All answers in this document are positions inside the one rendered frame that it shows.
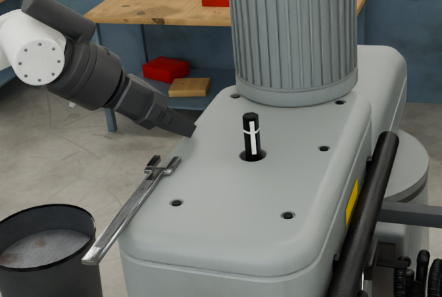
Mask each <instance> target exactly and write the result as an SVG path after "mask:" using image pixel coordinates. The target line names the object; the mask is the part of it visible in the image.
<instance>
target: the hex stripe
mask: <svg viewBox="0 0 442 297"><path fill-rule="evenodd" d="M249 123H250V132H251V147H252V154H256V153H257V150H256V141H255V125H254V122H249Z"/></svg>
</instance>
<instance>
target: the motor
mask: <svg viewBox="0 0 442 297"><path fill-rule="evenodd" d="M229 4H230V19H231V27H232V41H233V55H234V63H235V80H236V87H237V90H238V91H239V92H240V93H241V94H242V95H243V96H245V97H246V98H248V99H250V100H252V101H254V102H256V103H260V104H265V105H269V106H279V107H302V106H312V105H317V104H322V103H327V102H330V101H333V100H336V99H338V98H340V97H342V96H343V95H346V94H347V93H348V92H349V91H350V90H352V89H353V88H354V87H355V85H356V84H357V81H358V64H357V62H358V60H357V0H229Z"/></svg>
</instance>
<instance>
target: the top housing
mask: <svg viewBox="0 0 442 297"><path fill-rule="evenodd" d="M248 112H254V113H256V114H258V122H259V128H260V129H259V131H260V148H261V157H262V160H259V161H256V162H247V161H246V154H245V140H244V132H243V117H242V116H243V115H244V114H245V113H248ZM371 114H372V108H371V104H370V102H369V100H368V99H367V98H366V97H365V96H364V95H363V94H361V93H359V92H356V91H349V92H348V93H347V94H346V95H343V96H342V97H340V98H338V99H336V100H333V101H330V102H327V103H322V104H317V105H312V106H302V107H279V106H269V105H265V104H260V103H256V102H254V101H252V100H250V99H248V98H246V97H245V96H243V95H242V94H241V93H240V92H239V91H238V90H237V87H236V85H233V86H230V87H227V88H225V89H223V90H221V92H219V94H217V96H216V97H215V98H214V99H213V101H212V102H211V103H210V104H209V105H208V107H207V108H206V109H205V111H204V112H203V113H202V114H201V116H200V117H199V118H198V120H197V121H196V122H195V123H194V124H195V125H196V126H197V127H196V129H195V131H194V132H193V135H192V136H191V138H189V137H185V136H184V137H183V139H182V140H181V141H180V142H179V143H178V145H177V146H176V147H175V149H174V150H173V151H172V152H171V153H170V155H169V156H168V158H167V159H166V160H165V161H164V162H163V163H162V165H161V166H160V167H164V168H166V167H167V165H168V164H169V163H170V161H171V160H172V159H173V157H175V156H179V157H181V159H182V161H181V163H180V164H179V166H178V167H177V168H176V170H175V171H174V172H173V173H172V175H164V176H163V177H162V178H161V180H160V181H159V182H158V183H157V185H156V187H155V188H154V189H153V190H152V192H151V193H150V195H149V196H148V197H147V199H146V200H145V202H144V203H143V204H142V205H141V207H140V208H139V210H138V211H137V212H136V213H135V215H134V217H133V218H132V219H131V220H130V222H129V223H128V224H127V226H126V227H125V229H124V230H123V232H122V233H121V234H120V236H119V237H118V238H117V241H118V245H119V251H120V257H121V262H122V268H123V272H124V279H125V283H126V290H127V293H128V297H326V294H327V291H328V289H329V285H330V283H331V279H332V276H333V257H334V254H340V252H341V249H342V246H343V243H344V240H345V236H346V234H347V231H348V228H349V224H350V222H351V218H352V216H353V212H354V210H355V206H356V203H357V200H358V197H359V194H360V191H361V188H362V185H363V183H364V179H365V177H366V160H367V157H372V117H371Z"/></svg>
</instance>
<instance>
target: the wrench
mask: <svg viewBox="0 0 442 297"><path fill-rule="evenodd" d="M160 161H161V159H160V155H154V157H152V159H151V160H150V161H149V163H148V164H147V166H146V167H145V169H144V173H147V175H146V176H145V178H144V179H143V181H142V182H141V183H140V184H139V186H138V187H137V188H136V190H135V191H134V192H133V193H132V195H131V196H130V197H129V199H128V200H127V201H126V202H125V204H124V205H123V207H121V209H120V210H119V211H118V213H117V214H116V215H115V217H114V218H113V219H112V221H111V222H110V223H109V224H108V226H107V227H106V228H105V230H104V231H103V232H102V233H101V235H100V236H99V238H98V239H97V240H96V241H95V243H94V244H93V245H92V247H91V248H90V249H89V250H88V252H87V253H86V254H85V256H84V257H83V258H82V264H85V265H94V266H97V265H98V264H99V263H100V261H101V260H102V259H103V257H104V256H105V254H106V253H107V252H108V251H109V249H110V248H111V246H112V245H113V244H114V242H115V241H116V239H117V238H118V237H119V236H120V234H121V233H122V232H123V230H124V229H125V227H126V226H127V224H128V223H129V222H130V220H131V219H132V218H133V217H134V215H135V213H136V212H137V211H138V210H139V208H140V207H141V205H142V204H143V203H144V202H145V200H146V199H147V197H148V196H149V195H150V193H151V192H152V190H153V189H154V188H155V187H156V185H157V183H158V182H159V181H160V180H161V178H162V177H163V176H164V175H172V173H173V172H174V171H175V170H176V168H177V167H178V166H179V164H180V163H181V161H182V159H181V157H179V156H175V157H173V159H172V160H171V161H170V163H169V164H168V165H167V167H166V168H164V167H157V166H158V164H159V163H160Z"/></svg>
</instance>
